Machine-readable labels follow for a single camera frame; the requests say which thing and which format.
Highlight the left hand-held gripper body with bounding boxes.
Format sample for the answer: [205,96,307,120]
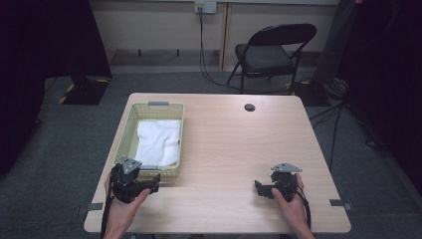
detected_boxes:
[110,155,148,204]

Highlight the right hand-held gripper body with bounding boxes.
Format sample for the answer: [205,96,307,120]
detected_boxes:
[270,161,301,203]

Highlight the white towel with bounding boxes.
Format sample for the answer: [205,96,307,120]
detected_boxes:
[133,119,183,167]

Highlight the pale yellow perforated plastic basket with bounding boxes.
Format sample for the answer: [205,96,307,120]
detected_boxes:
[113,101,185,178]

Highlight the person's left hand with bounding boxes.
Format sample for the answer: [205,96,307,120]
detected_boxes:
[104,172,152,231]

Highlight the person's right hand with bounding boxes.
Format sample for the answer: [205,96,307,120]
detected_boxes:
[271,172,312,231]

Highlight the grey tape strip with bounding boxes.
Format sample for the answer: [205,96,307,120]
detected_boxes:
[78,201,105,215]
[328,198,352,211]

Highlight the black stand base with striped tape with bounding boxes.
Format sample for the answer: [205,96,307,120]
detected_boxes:
[59,74,110,107]

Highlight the black folding chair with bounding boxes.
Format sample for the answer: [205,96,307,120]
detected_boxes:
[226,23,317,95]

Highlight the grey stand column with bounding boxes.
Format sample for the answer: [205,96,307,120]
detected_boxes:
[313,0,360,87]

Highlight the black curtain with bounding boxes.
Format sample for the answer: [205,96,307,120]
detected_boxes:
[0,0,112,177]
[336,0,422,195]

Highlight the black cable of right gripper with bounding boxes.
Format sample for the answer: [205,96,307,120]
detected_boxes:
[296,184,313,230]

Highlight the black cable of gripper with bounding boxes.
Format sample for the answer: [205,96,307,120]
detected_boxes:
[100,185,114,239]
[296,184,313,230]

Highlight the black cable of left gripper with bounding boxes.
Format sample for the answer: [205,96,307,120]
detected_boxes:
[100,185,114,239]

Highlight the black floor cables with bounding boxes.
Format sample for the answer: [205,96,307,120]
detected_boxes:
[308,99,386,172]

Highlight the white wall socket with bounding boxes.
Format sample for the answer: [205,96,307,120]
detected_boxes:
[194,0,217,15]

